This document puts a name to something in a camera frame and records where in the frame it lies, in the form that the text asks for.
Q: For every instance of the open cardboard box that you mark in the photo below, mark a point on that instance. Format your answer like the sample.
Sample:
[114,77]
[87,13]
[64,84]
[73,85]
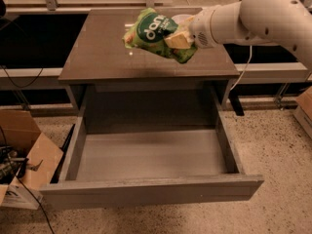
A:
[28,160]

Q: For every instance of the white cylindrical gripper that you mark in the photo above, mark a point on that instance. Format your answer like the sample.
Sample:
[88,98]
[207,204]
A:
[201,28]

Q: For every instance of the grey cabinet with glossy top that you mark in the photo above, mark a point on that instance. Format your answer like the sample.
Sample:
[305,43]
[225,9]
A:
[100,58]

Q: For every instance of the open grey drawer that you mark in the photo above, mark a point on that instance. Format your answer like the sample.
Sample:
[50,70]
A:
[137,148]

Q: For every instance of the metal window railing frame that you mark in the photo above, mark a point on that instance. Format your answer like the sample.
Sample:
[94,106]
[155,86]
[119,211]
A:
[97,0]

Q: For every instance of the cardboard box at right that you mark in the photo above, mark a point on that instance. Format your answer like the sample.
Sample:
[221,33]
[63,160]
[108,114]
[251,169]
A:
[303,112]

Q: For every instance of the white ceramic bowl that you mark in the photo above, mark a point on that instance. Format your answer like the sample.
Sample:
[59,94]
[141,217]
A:
[178,18]

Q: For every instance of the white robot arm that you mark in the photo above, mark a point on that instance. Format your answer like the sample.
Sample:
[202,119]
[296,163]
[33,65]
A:
[286,23]

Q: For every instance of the green rice chip bag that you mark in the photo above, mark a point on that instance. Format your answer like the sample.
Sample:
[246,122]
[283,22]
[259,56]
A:
[149,33]

